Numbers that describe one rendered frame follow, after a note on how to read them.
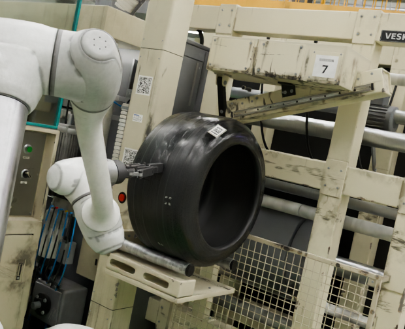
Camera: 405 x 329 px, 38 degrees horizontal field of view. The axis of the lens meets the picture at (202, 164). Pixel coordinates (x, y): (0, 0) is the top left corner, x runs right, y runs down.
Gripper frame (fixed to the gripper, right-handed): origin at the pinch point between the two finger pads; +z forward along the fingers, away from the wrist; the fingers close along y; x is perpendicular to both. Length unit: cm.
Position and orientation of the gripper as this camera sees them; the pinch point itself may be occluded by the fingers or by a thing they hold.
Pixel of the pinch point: (154, 168)
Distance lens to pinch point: 192.4
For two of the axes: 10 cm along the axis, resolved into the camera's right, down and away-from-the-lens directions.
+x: -1.2, 9.8, 1.7
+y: -7.9, -1.9, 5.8
